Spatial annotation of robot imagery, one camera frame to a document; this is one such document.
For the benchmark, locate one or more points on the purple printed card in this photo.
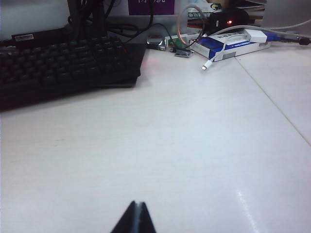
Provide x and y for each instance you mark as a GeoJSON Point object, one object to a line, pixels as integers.
{"type": "Point", "coordinates": [150, 7]}

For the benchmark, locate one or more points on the black computer keyboard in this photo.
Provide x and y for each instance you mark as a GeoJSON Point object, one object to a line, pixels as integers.
{"type": "Point", "coordinates": [60, 70]}

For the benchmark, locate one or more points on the white rectangular adapter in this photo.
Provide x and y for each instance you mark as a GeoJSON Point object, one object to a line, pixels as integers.
{"type": "Point", "coordinates": [256, 36]}

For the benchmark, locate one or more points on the small silver cylinder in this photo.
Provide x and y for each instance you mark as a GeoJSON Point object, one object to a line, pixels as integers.
{"type": "Point", "coordinates": [155, 42]}

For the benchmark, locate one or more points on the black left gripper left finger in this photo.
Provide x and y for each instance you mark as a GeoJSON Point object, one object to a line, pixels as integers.
{"type": "Point", "coordinates": [127, 222]}

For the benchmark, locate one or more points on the grey metal panel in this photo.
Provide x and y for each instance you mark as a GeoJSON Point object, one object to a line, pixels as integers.
{"type": "Point", "coordinates": [286, 12]}

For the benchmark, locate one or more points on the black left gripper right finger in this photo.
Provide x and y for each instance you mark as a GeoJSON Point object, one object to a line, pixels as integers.
{"type": "Point", "coordinates": [145, 222]}

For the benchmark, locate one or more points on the blue and white box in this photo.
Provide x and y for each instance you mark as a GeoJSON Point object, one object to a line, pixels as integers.
{"type": "Point", "coordinates": [213, 47]}

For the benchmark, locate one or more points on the small grey connector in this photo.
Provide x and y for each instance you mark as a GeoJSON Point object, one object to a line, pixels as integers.
{"type": "Point", "coordinates": [184, 53]}

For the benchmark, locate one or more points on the black device with red light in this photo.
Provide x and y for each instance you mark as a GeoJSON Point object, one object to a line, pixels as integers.
{"type": "Point", "coordinates": [226, 20]}

